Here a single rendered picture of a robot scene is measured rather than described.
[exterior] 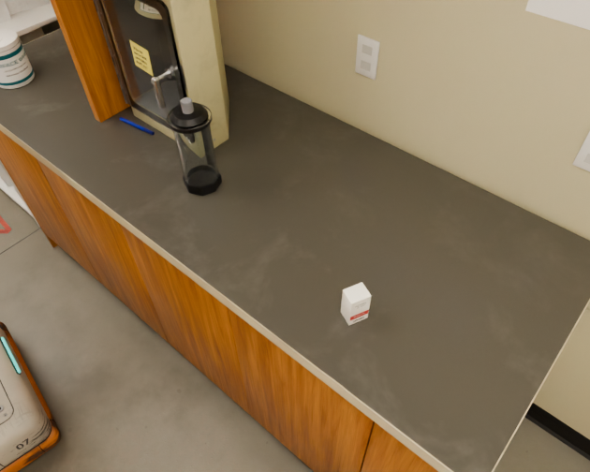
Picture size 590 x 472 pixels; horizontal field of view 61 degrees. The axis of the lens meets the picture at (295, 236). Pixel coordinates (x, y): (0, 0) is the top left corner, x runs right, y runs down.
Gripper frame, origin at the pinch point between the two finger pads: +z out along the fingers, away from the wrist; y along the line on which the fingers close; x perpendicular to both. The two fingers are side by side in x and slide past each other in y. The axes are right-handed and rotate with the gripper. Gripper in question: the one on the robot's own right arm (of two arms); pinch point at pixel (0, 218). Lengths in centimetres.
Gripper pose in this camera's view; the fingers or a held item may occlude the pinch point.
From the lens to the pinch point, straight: 145.2
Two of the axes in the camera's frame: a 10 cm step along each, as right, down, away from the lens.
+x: -7.0, 7.2, -0.3
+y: -6.3, -5.9, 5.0
